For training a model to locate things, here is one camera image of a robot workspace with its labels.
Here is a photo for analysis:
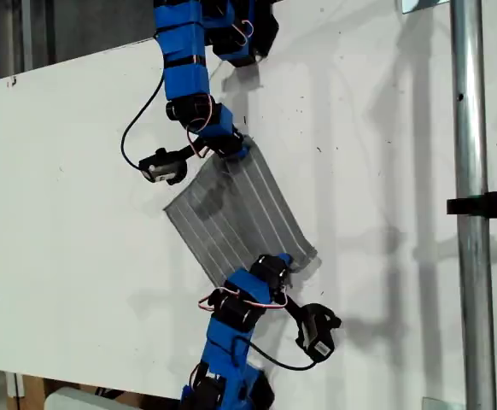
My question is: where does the grey striped towel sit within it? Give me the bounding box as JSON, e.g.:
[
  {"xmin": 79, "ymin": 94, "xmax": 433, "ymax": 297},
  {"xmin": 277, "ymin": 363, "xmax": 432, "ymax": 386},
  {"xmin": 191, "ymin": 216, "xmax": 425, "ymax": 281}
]
[{"xmin": 162, "ymin": 135, "xmax": 322, "ymax": 288}]

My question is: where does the black clamp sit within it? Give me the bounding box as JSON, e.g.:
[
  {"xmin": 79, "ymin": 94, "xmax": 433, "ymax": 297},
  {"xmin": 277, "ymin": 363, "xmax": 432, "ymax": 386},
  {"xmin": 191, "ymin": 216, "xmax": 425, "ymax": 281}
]
[{"xmin": 446, "ymin": 181, "xmax": 497, "ymax": 226}]

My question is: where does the white box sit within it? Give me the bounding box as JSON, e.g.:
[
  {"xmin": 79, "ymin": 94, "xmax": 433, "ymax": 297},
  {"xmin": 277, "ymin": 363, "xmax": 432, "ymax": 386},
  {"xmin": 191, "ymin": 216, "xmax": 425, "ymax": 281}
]
[{"xmin": 45, "ymin": 386, "xmax": 122, "ymax": 410}]

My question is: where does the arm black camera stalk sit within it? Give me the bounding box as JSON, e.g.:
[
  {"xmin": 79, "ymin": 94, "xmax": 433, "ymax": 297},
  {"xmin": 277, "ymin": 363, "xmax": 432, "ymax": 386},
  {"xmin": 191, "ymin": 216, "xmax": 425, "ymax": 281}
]
[
  {"xmin": 175, "ymin": 143, "xmax": 212, "ymax": 161},
  {"xmin": 279, "ymin": 291, "xmax": 308, "ymax": 322}
]

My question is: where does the arm red white wire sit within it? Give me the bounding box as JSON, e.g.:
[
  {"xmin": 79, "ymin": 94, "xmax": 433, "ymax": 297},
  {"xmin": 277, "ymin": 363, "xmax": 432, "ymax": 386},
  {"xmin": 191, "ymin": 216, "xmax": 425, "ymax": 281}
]
[
  {"xmin": 185, "ymin": 91, "xmax": 218, "ymax": 157},
  {"xmin": 197, "ymin": 286, "xmax": 290, "ymax": 313}
]

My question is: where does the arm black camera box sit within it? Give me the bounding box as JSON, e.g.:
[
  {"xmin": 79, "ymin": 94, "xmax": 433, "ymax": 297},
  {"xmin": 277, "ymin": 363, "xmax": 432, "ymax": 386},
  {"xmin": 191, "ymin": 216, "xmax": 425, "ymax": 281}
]
[
  {"xmin": 138, "ymin": 147, "xmax": 189, "ymax": 186},
  {"xmin": 295, "ymin": 302, "xmax": 342, "ymax": 364}
]

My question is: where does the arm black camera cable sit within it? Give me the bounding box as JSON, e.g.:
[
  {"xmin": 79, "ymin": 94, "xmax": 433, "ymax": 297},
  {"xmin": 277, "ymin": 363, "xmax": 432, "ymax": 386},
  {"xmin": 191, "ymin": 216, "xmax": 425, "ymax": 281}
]
[
  {"xmin": 231, "ymin": 335, "xmax": 319, "ymax": 372},
  {"xmin": 120, "ymin": 71, "xmax": 167, "ymax": 170}
]

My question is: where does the steel post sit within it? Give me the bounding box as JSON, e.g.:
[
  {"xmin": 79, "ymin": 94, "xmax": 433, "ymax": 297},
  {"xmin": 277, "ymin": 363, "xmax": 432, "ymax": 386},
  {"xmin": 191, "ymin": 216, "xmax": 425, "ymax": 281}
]
[{"xmin": 448, "ymin": 0, "xmax": 497, "ymax": 410}]

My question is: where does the wooden table frame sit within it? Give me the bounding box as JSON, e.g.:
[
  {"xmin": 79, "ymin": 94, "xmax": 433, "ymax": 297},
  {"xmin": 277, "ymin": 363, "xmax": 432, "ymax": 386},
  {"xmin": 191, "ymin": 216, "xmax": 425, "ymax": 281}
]
[{"xmin": 3, "ymin": 370, "xmax": 182, "ymax": 410}]

